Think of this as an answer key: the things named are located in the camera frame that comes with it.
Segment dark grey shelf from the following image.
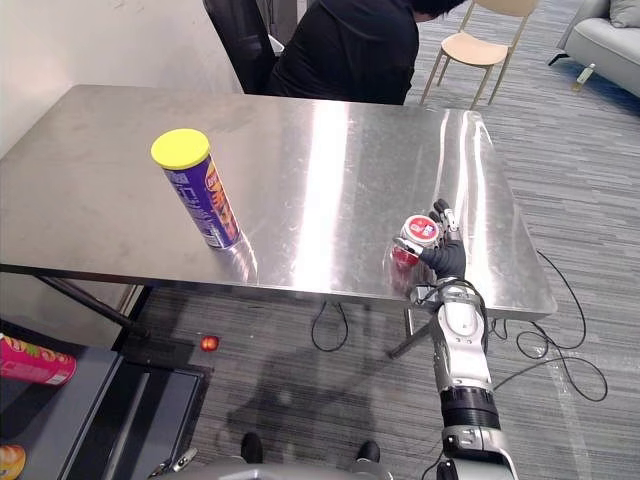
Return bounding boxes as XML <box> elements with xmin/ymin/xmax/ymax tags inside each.
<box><xmin>0</xmin><ymin>319</ymin><xmax>216</xmax><ymax>480</ymax></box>

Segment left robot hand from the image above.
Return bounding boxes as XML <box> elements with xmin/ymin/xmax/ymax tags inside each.
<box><xmin>147</xmin><ymin>446</ymin><xmax>199</xmax><ymax>479</ymax></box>

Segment red gum jar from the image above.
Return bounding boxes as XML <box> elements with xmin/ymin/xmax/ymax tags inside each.
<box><xmin>390</xmin><ymin>213</ymin><xmax>442</xmax><ymax>271</ymax></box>

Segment beige wooden chair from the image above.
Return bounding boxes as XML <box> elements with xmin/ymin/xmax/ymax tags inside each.
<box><xmin>419</xmin><ymin>0</ymin><xmax>540</xmax><ymax>109</ymax></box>

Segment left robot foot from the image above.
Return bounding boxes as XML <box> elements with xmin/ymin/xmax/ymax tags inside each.
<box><xmin>240</xmin><ymin>431</ymin><xmax>264</xmax><ymax>464</ymax></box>

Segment purple chips can yellow lid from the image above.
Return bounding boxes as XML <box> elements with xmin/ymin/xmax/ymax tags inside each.
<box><xmin>150</xmin><ymin>128</ymin><xmax>242</xmax><ymax>251</ymax></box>

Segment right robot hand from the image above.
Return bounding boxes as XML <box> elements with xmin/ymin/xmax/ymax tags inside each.
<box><xmin>393</xmin><ymin>198</ymin><xmax>468</xmax><ymax>277</ymax></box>

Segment black office chair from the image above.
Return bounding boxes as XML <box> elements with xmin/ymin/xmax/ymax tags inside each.
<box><xmin>202</xmin><ymin>0</ymin><xmax>277</xmax><ymax>96</ymax></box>

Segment small bottle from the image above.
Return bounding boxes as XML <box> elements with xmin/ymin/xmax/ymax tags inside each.
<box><xmin>572</xmin><ymin>62</ymin><xmax>597</xmax><ymax>93</ymax></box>

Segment grey sofa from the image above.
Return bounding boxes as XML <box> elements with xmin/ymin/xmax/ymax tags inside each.
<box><xmin>547</xmin><ymin>0</ymin><xmax>640</xmax><ymax>99</ymax></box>

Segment steel table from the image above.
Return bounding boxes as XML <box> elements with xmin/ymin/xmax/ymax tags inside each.
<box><xmin>0</xmin><ymin>83</ymin><xmax>559</xmax><ymax>361</ymax></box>

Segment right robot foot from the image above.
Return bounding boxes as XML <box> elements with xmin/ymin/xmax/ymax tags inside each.
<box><xmin>356</xmin><ymin>439</ymin><xmax>381</xmax><ymax>464</ymax></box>

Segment robot body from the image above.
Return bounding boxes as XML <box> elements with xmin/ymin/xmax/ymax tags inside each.
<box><xmin>175</xmin><ymin>459</ymin><xmax>451</xmax><ymax>480</ymax></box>

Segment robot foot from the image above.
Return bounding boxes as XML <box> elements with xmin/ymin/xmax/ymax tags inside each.
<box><xmin>356</xmin><ymin>439</ymin><xmax>381</xmax><ymax>464</ymax></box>
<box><xmin>240</xmin><ymin>431</ymin><xmax>264</xmax><ymax>464</ymax></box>

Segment person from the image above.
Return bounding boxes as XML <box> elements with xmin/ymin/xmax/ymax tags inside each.
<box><xmin>265</xmin><ymin>0</ymin><xmax>471</xmax><ymax>106</ymax></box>

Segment orange snack package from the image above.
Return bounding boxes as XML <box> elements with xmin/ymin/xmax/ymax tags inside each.
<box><xmin>0</xmin><ymin>443</ymin><xmax>27</xmax><ymax>480</ymax></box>

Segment black cable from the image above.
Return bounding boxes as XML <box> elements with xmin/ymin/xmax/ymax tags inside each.
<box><xmin>310</xmin><ymin>248</ymin><xmax>609</xmax><ymax>402</ymax></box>

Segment pink chips can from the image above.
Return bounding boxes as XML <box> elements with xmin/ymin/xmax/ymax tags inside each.
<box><xmin>0</xmin><ymin>333</ymin><xmax>78</xmax><ymax>387</ymax></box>

